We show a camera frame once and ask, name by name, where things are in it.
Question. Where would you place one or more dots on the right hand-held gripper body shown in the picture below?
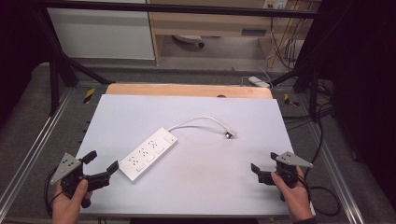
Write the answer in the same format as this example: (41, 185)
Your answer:
(291, 161)

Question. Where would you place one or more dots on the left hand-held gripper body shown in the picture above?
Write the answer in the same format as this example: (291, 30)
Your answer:
(66, 168)

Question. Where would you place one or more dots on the person's right hand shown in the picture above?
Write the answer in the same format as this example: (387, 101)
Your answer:
(295, 199)

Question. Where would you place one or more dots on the person's left hand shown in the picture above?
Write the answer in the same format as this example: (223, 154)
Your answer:
(67, 207)

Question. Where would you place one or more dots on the white power plug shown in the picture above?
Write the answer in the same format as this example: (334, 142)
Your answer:
(229, 134)

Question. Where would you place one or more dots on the black metal stand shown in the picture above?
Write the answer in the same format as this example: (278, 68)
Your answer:
(54, 81)
(313, 90)

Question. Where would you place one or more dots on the small white power strip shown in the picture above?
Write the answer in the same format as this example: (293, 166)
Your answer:
(257, 81)

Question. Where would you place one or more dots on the wooden board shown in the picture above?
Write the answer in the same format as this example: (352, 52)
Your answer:
(174, 90)

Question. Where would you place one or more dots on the black curtain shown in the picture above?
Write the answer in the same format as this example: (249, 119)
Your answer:
(364, 77)
(18, 46)

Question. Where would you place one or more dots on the white cabinet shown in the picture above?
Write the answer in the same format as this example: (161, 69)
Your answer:
(102, 34)

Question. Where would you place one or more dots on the office chair base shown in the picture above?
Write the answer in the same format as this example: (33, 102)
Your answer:
(188, 38)

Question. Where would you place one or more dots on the wooden desk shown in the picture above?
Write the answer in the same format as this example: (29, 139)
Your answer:
(211, 21)

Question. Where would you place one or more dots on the aluminium rail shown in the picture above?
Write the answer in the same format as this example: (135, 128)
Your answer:
(336, 174)
(31, 154)

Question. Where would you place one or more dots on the white wall socket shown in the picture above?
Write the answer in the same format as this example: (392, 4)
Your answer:
(275, 3)

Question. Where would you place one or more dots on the black metal frame bar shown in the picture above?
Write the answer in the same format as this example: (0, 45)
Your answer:
(186, 9)

